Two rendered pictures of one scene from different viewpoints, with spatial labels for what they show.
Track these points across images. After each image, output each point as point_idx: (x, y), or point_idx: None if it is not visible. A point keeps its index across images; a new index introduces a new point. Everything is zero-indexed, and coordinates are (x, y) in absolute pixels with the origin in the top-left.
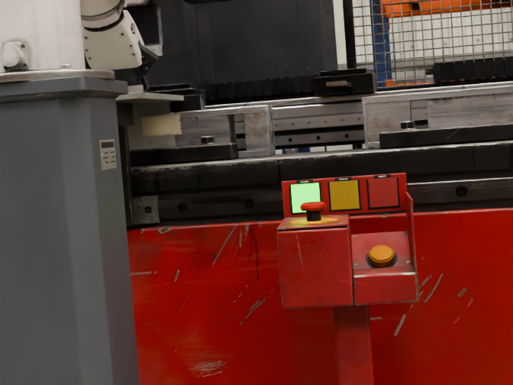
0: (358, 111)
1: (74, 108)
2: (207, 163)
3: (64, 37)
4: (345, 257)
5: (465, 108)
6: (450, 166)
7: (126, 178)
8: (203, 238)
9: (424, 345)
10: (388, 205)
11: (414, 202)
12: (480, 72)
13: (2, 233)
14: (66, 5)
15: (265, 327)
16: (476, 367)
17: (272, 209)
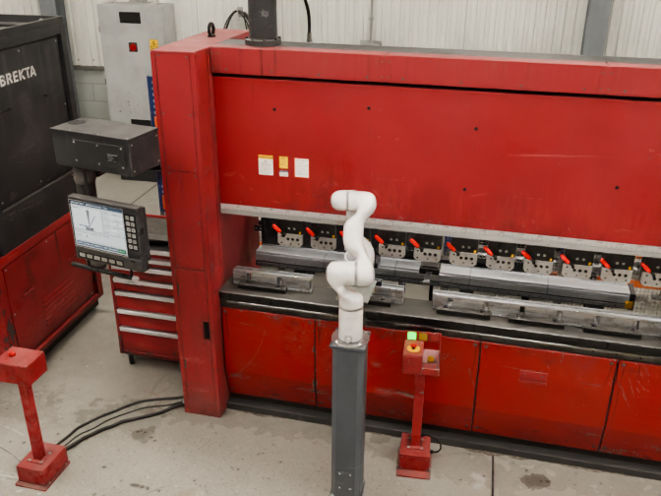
0: (433, 277)
1: (361, 352)
2: (383, 312)
3: (359, 334)
4: (420, 363)
5: (464, 302)
6: (455, 327)
7: None
8: (379, 332)
9: (441, 370)
10: (435, 341)
11: (444, 334)
12: (478, 262)
13: (341, 375)
14: (360, 327)
15: (394, 357)
16: (454, 378)
17: (401, 328)
